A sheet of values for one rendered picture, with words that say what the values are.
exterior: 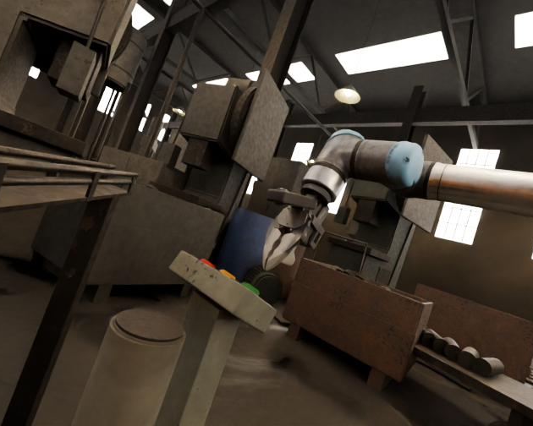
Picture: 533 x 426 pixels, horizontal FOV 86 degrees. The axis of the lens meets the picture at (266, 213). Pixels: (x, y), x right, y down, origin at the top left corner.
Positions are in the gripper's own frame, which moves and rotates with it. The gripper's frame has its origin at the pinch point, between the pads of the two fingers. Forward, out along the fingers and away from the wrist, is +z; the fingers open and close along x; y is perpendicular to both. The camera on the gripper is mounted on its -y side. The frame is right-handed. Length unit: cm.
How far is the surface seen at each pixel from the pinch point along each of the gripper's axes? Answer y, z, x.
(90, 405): -13.9, 32.3, 1.9
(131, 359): -14.9, 23.9, -1.1
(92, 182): -28.5, 6.1, 21.3
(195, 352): 1.7, 21.6, 4.8
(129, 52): 26, -347, 776
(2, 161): -41.0, 10.8, 2.4
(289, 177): 248, -198, 269
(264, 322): 3.4, 9.9, -4.5
